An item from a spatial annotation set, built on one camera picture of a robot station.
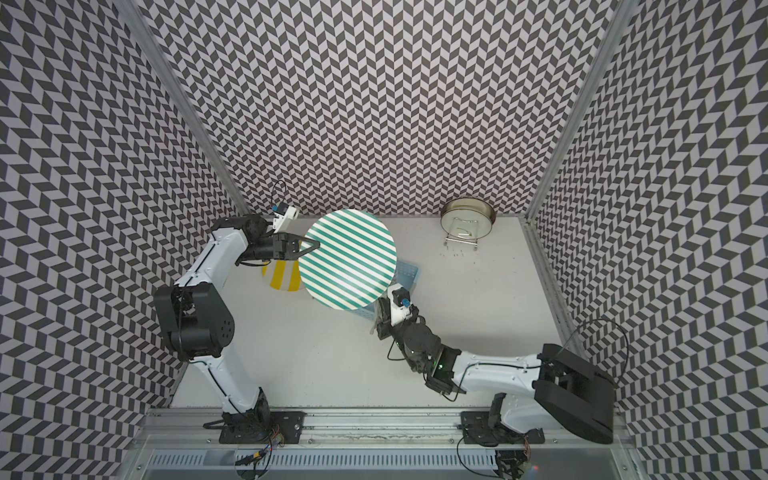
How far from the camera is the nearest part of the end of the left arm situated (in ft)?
2.32

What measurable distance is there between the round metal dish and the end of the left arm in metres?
0.48

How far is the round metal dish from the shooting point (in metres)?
1.01
